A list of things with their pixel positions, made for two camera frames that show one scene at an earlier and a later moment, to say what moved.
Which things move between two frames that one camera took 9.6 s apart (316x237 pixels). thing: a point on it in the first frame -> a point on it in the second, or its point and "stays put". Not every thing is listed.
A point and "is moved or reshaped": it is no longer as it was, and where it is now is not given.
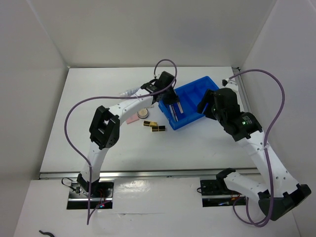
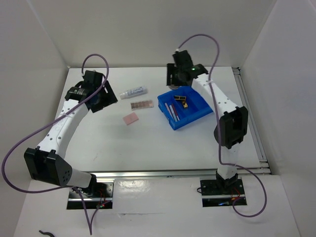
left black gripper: [173, 99] -> [109, 98]
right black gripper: [209, 98] -> [170, 67]
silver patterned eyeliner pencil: [175, 114] stays put
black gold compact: [149, 123] -> [180, 98]
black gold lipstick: [158, 128] -> [184, 104]
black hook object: [50, 234] stays put
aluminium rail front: [142, 173] stays put
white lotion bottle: [129, 93] stays put
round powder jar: [143, 113] is moved or reshaped
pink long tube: [180, 107] -> [169, 111]
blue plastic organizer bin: [185, 111] stays put
